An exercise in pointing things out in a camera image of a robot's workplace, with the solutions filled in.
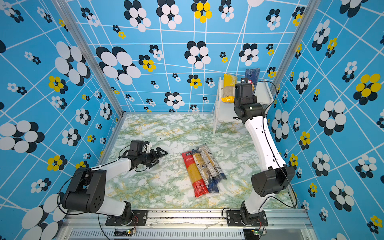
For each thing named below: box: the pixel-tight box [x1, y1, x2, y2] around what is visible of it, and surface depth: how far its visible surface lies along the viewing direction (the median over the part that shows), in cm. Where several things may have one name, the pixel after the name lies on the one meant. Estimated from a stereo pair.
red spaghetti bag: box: [181, 151, 209, 198], surface depth 86 cm
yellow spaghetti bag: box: [221, 73, 238, 103], surface depth 83 cm
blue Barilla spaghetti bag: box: [245, 68, 261, 95], surface depth 80 cm
